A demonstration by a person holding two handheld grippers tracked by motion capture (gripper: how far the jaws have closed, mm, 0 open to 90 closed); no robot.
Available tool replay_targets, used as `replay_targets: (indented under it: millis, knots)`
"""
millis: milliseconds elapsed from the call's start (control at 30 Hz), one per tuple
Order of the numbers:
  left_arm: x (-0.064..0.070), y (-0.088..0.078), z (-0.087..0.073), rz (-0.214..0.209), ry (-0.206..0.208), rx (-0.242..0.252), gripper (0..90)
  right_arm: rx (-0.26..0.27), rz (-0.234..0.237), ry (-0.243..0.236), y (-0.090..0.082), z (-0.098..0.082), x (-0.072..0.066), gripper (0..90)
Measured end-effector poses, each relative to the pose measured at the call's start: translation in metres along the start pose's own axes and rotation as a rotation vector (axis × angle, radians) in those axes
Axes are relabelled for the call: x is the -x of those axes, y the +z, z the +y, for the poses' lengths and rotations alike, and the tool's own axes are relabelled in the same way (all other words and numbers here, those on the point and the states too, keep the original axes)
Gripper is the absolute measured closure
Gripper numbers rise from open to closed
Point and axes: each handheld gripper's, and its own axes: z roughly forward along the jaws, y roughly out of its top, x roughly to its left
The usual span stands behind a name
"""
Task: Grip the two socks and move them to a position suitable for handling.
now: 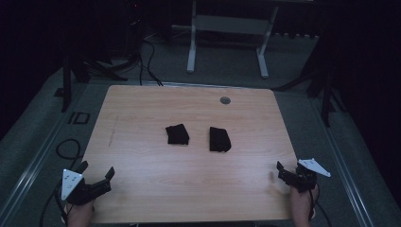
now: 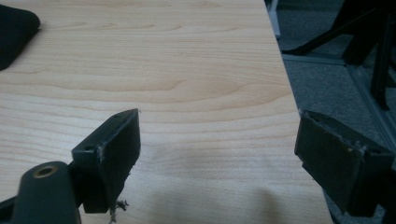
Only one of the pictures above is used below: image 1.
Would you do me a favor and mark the right hand-held gripper cable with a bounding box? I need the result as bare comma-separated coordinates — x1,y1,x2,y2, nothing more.
308,183,333,227

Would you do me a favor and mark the black looped floor cable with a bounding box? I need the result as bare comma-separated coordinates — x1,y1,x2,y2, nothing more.
55,138,83,171

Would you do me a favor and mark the black sock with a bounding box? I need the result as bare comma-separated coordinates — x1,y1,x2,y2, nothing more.
165,123,190,146
209,126,233,153

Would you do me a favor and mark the person's right hand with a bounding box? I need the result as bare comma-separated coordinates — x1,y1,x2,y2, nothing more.
289,184,320,227

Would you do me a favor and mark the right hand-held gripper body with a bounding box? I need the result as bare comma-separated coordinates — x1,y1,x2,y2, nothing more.
282,158,332,194

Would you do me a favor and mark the black metal stand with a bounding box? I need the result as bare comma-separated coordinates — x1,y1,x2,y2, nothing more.
271,29,348,128
54,51,130,114

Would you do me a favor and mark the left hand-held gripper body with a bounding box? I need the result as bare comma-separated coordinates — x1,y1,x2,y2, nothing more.
61,168,113,206

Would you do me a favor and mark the black cable bundle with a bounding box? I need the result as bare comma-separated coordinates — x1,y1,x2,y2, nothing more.
137,37,165,87

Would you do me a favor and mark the hand-held gripper cable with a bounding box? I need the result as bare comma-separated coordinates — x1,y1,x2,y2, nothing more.
39,180,69,227
308,183,333,227

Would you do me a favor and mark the left hand-held gripper cable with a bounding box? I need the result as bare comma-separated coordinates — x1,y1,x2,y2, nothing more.
39,180,69,227

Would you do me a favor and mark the white metal table frame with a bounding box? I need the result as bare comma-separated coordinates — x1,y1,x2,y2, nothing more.
186,0,280,79

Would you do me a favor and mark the person's left hand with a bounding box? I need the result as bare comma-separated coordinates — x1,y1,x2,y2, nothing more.
63,200,96,227

